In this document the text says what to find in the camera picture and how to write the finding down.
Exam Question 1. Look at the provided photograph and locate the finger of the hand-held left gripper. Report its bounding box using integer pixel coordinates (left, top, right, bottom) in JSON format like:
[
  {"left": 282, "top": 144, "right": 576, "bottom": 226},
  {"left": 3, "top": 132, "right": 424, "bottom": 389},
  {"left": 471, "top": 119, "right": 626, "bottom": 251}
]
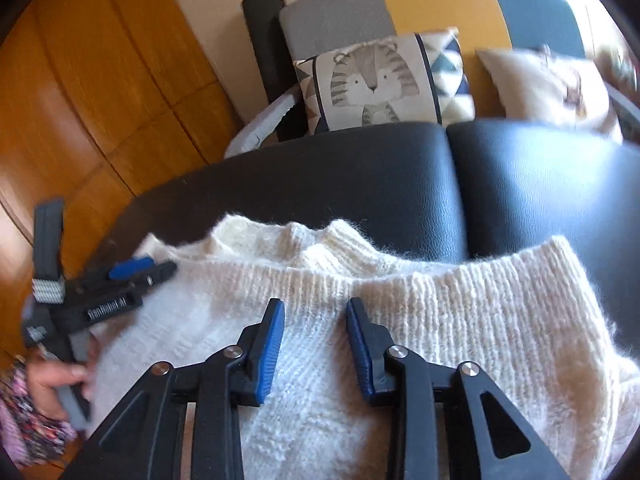
[
  {"left": 109, "top": 257, "right": 156, "bottom": 282},
  {"left": 106, "top": 261, "right": 178, "bottom": 291}
]

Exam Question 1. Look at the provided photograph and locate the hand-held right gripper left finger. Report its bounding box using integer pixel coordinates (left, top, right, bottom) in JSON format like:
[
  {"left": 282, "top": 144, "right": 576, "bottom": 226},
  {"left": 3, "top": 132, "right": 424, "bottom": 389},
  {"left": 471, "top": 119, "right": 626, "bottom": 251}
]
[{"left": 60, "top": 297, "right": 287, "bottom": 480}]

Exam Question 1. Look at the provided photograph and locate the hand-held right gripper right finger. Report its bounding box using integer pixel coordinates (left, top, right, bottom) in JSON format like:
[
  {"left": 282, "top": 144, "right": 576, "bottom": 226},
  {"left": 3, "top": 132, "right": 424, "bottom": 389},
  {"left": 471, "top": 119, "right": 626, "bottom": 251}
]
[{"left": 346, "top": 297, "right": 571, "bottom": 480}]

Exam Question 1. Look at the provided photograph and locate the white knit sweater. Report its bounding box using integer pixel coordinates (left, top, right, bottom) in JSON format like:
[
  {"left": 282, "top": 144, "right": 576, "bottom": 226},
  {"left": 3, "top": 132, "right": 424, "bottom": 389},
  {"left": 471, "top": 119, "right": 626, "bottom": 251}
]
[{"left": 87, "top": 212, "right": 640, "bottom": 480}]

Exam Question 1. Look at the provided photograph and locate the person's left forearm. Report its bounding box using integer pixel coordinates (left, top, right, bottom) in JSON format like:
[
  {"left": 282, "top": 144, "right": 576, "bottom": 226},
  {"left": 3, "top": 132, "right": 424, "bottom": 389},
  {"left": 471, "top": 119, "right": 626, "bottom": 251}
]
[{"left": 0, "top": 355, "right": 81, "bottom": 466}]

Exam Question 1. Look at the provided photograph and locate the person's left hand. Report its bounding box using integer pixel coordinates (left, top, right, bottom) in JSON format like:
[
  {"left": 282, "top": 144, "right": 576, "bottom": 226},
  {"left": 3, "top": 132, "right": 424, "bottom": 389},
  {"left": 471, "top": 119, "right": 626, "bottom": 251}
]
[{"left": 26, "top": 360, "right": 91, "bottom": 417}]

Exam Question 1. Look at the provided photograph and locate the black leather massage bed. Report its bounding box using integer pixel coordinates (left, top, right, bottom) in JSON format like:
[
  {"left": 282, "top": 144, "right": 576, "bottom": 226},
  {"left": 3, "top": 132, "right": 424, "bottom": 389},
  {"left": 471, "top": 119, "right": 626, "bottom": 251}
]
[{"left": 85, "top": 120, "right": 640, "bottom": 356}]

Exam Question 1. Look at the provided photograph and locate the wooden cabinet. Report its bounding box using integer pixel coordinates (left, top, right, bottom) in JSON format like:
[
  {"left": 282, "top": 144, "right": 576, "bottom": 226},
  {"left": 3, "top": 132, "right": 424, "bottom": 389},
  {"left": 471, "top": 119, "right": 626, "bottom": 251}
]
[{"left": 0, "top": 0, "right": 243, "bottom": 356}]

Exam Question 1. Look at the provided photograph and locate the black rolled mat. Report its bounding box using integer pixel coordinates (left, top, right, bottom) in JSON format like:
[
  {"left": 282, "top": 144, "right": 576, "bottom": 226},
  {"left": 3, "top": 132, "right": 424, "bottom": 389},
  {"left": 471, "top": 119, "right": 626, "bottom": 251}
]
[{"left": 241, "top": 0, "right": 301, "bottom": 143}]

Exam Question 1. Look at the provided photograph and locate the tiger print cushion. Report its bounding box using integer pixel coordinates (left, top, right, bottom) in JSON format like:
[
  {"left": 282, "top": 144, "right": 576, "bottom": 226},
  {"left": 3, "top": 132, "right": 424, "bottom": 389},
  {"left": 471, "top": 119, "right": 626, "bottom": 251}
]
[{"left": 292, "top": 27, "right": 476, "bottom": 136}]

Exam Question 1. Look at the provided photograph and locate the deer print cushion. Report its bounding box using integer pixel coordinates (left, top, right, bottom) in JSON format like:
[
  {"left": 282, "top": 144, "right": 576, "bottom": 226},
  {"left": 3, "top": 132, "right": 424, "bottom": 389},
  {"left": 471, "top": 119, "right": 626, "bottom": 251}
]
[{"left": 475, "top": 45, "right": 626, "bottom": 143}]

